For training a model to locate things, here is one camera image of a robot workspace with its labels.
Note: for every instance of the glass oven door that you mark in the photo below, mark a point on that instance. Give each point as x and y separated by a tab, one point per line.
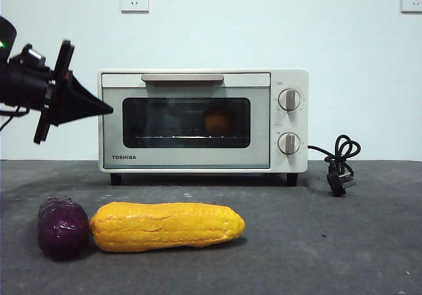
184	158

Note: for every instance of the purple eggplant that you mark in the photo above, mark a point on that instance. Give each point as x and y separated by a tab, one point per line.
62	232

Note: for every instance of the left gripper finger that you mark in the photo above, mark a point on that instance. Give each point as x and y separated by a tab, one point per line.
72	111
80	95

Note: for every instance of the yellow corn cob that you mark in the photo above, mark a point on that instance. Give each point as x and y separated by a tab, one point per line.
165	227

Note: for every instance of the brown potato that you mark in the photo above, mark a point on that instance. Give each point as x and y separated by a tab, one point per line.
219	120

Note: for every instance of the white Toshiba toaster oven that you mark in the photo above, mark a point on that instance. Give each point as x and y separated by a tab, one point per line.
296	164

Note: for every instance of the beige oven knob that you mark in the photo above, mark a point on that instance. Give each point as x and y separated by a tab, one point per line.
290	100
289	144

